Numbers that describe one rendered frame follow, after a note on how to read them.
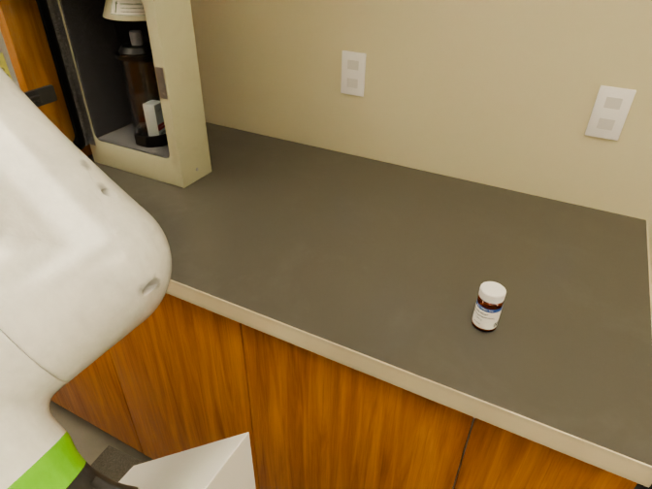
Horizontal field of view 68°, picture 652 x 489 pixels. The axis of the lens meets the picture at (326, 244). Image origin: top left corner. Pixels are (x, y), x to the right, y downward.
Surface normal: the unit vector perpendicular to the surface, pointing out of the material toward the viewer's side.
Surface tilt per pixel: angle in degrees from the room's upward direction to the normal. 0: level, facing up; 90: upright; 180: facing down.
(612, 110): 90
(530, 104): 90
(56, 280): 51
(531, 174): 90
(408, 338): 0
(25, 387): 97
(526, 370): 0
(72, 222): 42
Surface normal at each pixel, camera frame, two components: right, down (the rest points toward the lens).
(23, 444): 0.76, -0.57
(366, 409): -0.46, 0.49
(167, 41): 0.89, 0.27
